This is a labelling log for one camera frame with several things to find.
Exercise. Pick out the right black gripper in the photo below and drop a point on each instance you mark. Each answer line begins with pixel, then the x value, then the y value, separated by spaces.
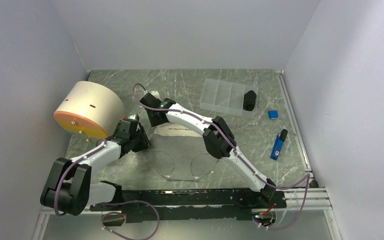
pixel 154 123

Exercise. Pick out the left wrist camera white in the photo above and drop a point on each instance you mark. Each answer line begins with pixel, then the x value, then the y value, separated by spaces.
pixel 133 117

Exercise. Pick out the grey underwear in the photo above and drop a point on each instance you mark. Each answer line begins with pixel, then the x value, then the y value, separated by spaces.
pixel 179 154

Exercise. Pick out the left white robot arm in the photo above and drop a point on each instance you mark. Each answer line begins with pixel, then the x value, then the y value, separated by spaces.
pixel 68 188

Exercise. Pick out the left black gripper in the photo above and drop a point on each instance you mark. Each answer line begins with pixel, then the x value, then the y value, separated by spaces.
pixel 145 143

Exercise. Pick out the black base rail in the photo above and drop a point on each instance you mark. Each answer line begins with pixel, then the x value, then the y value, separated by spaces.
pixel 196 204

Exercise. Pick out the cream cylindrical drum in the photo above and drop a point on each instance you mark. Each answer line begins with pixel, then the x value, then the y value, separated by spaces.
pixel 90 109

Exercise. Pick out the blue small block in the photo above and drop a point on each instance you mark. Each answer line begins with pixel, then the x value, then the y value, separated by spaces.
pixel 273 114

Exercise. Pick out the clear plastic organizer box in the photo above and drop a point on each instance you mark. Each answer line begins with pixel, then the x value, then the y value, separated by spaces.
pixel 226 97

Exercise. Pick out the black striped underwear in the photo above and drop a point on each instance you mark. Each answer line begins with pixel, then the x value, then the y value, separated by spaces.
pixel 249 101

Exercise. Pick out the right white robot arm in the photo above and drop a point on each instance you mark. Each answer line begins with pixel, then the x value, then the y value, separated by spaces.
pixel 218 140

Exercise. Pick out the blue battery pack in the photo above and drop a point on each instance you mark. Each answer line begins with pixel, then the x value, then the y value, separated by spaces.
pixel 278 144

